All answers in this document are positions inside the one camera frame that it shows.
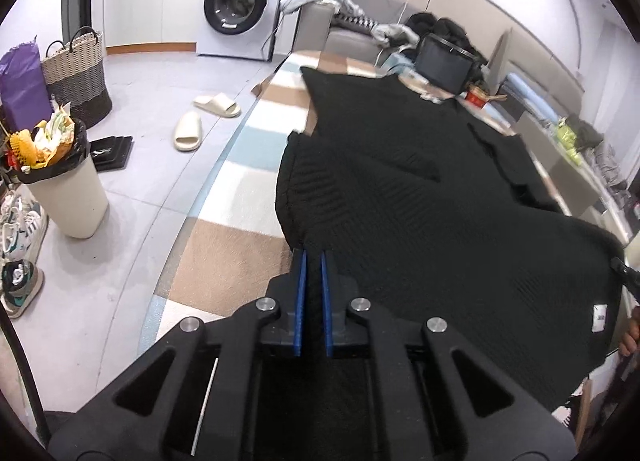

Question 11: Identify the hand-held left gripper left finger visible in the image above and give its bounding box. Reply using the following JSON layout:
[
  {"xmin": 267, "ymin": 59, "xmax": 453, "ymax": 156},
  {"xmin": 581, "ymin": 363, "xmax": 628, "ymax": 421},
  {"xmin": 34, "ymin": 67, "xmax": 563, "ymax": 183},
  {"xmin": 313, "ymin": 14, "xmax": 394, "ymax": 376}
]
[{"xmin": 47, "ymin": 247, "xmax": 307, "ymax": 461}]

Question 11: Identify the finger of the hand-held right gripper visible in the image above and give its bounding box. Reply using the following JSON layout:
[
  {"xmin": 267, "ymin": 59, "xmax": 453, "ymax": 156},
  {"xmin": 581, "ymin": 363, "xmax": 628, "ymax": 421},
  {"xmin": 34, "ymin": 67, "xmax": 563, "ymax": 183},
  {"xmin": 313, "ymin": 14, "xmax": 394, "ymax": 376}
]
[{"xmin": 610, "ymin": 257, "xmax": 640, "ymax": 299}]

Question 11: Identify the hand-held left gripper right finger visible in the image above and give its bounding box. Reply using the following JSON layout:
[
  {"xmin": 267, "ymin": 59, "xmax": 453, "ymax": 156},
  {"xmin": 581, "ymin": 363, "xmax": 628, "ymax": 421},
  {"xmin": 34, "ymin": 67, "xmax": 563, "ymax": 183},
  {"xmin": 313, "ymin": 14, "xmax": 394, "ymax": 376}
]
[{"xmin": 321, "ymin": 249, "xmax": 577, "ymax": 461}]

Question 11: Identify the black knit sweater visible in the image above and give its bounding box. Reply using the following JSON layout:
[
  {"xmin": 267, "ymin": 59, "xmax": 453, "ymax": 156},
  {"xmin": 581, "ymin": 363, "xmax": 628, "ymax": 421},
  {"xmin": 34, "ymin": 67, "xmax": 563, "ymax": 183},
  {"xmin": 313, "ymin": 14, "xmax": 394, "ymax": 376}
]
[{"xmin": 274, "ymin": 66, "xmax": 626, "ymax": 412}]

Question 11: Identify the black clothes pile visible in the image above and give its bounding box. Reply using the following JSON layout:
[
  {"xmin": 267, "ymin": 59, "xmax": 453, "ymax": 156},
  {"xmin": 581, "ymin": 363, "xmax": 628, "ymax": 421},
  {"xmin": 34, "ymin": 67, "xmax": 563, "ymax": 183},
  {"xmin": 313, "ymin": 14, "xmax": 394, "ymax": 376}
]
[{"xmin": 405, "ymin": 12, "xmax": 488, "ymax": 64}]

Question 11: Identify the person's right hand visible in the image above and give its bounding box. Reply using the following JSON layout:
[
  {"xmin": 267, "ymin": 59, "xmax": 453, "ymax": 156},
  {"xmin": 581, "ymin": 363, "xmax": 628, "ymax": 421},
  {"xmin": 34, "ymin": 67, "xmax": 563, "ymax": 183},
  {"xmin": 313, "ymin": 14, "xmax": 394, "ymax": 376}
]
[{"xmin": 619, "ymin": 306, "xmax": 640, "ymax": 357}]

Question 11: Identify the grey bedding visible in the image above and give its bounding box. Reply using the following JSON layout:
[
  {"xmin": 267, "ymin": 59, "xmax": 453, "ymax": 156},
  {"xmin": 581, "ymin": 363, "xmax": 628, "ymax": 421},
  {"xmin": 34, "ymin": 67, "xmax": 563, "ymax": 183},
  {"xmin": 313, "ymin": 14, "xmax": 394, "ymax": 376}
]
[{"xmin": 590, "ymin": 143, "xmax": 631, "ymax": 192}]

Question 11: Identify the checkered blanket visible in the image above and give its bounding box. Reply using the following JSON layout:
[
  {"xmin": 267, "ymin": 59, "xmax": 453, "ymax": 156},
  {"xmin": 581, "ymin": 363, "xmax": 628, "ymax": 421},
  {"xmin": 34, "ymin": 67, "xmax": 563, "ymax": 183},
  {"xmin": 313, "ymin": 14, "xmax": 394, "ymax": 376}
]
[{"xmin": 137, "ymin": 51, "xmax": 516, "ymax": 357}]

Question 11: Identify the green plush toy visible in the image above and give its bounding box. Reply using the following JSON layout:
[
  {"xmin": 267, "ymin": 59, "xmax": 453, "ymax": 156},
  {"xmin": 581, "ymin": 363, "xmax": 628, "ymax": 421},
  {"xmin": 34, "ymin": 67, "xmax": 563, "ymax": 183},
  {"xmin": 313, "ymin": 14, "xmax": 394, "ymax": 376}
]
[{"xmin": 555, "ymin": 121, "xmax": 581, "ymax": 164}]

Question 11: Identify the blue bedding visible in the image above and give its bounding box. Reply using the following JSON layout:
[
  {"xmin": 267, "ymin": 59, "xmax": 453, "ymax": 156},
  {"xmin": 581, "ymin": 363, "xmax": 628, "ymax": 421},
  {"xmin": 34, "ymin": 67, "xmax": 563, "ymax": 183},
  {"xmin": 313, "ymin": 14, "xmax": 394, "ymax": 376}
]
[{"xmin": 502, "ymin": 73, "xmax": 561, "ymax": 124}]

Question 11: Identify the cream slipper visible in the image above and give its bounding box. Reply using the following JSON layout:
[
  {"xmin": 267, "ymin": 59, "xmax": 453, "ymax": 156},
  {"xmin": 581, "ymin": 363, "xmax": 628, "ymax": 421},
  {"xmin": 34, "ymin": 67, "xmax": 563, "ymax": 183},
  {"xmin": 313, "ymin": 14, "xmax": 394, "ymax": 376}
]
[
  {"xmin": 193, "ymin": 94, "xmax": 242, "ymax": 118},
  {"xmin": 173, "ymin": 111, "xmax": 203, "ymax": 152}
]

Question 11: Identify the black flat mat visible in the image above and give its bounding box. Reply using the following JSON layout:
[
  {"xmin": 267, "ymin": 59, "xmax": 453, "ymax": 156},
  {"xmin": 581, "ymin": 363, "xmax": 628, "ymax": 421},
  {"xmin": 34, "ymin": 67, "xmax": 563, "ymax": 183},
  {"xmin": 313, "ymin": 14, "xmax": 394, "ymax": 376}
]
[{"xmin": 89, "ymin": 136, "xmax": 134, "ymax": 172}]

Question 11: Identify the cream trash bin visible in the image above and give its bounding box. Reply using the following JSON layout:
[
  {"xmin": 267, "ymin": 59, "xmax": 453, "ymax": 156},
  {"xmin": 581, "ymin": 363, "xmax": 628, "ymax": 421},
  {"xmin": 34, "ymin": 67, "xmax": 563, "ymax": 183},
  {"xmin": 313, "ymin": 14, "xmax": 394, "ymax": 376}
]
[{"xmin": 17, "ymin": 118, "xmax": 110, "ymax": 240}]

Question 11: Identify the grey sofa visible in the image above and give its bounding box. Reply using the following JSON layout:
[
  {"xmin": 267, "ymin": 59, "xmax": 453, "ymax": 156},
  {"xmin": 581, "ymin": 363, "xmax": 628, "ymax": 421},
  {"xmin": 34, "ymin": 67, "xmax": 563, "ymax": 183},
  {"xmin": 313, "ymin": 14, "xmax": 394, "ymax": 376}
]
[{"xmin": 295, "ymin": 3, "xmax": 401, "ymax": 66}]

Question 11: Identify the black pot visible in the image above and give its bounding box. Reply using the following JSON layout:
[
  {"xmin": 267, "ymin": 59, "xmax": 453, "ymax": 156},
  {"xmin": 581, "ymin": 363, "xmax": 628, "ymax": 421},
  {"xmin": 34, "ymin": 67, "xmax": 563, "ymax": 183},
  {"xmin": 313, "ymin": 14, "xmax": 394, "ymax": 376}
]
[{"xmin": 415, "ymin": 34, "xmax": 476, "ymax": 94}]

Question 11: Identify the white washing machine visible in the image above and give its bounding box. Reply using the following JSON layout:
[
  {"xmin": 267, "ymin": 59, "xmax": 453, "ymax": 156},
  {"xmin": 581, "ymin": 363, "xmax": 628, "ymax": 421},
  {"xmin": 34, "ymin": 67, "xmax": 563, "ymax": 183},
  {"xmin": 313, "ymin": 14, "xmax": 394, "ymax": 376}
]
[{"xmin": 196, "ymin": 0, "xmax": 292, "ymax": 62}]

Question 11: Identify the light grey garment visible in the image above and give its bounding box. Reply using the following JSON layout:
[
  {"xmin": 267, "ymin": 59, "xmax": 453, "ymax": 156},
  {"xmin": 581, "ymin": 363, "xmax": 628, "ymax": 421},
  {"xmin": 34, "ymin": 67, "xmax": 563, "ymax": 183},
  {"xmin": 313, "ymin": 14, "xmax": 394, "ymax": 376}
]
[{"xmin": 372, "ymin": 23, "xmax": 418, "ymax": 46}]

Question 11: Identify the grey green sneaker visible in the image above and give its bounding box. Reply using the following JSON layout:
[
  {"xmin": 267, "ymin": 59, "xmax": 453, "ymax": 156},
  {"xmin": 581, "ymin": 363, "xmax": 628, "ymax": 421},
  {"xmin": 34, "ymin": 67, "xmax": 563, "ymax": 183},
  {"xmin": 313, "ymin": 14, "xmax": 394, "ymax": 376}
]
[{"xmin": 0, "ymin": 261, "xmax": 45, "ymax": 319}]

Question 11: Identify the houndstooth pillow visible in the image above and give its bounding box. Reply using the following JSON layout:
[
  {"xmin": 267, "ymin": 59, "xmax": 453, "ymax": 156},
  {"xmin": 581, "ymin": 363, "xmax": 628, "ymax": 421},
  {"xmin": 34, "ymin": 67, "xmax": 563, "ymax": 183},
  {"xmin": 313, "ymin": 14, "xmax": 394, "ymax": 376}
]
[{"xmin": 334, "ymin": 11, "xmax": 376, "ymax": 34}]

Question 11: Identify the white sneaker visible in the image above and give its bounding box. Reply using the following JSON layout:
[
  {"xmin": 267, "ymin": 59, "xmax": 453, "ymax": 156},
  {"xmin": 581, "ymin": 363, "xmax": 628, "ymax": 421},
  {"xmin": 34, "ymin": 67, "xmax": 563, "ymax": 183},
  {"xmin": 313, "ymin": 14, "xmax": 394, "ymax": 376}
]
[{"xmin": 0, "ymin": 191, "xmax": 48, "ymax": 262}]

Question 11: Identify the yellow snack wrappers pile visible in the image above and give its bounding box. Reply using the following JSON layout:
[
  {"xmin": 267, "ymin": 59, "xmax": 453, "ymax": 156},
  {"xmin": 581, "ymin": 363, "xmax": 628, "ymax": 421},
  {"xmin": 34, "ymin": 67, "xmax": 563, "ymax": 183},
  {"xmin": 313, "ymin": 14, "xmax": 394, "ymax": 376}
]
[{"xmin": 10, "ymin": 103, "xmax": 76, "ymax": 169}]

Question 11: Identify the woven laundry basket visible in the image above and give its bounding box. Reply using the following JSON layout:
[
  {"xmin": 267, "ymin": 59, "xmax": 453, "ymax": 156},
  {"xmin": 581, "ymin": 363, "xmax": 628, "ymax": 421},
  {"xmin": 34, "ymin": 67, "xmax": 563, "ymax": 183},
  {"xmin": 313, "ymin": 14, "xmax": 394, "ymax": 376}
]
[{"xmin": 41, "ymin": 27, "xmax": 113, "ymax": 128}]

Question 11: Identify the white base cabinet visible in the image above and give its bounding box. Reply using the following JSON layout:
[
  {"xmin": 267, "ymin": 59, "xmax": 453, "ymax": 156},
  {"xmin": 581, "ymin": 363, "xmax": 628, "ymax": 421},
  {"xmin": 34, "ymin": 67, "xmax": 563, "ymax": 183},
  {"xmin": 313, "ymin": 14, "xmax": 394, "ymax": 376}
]
[{"xmin": 102, "ymin": 0, "xmax": 211, "ymax": 56}]

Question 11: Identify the purple bag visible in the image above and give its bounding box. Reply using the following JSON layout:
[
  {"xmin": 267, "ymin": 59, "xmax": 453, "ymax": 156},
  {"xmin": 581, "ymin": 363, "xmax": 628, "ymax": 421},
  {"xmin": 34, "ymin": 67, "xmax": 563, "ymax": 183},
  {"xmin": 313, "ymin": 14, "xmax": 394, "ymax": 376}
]
[{"xmin": 0, "ymin": 38, "xmax": 53, "ymax": 119}]

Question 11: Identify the black cable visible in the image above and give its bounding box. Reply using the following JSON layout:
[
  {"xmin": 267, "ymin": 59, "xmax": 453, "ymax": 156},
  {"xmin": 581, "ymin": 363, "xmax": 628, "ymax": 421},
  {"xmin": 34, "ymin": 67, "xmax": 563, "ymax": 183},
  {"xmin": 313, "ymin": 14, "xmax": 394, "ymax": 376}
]
[{"xmin": 0, "ymin": 308, "xmax": 51, "ymax": 447}]

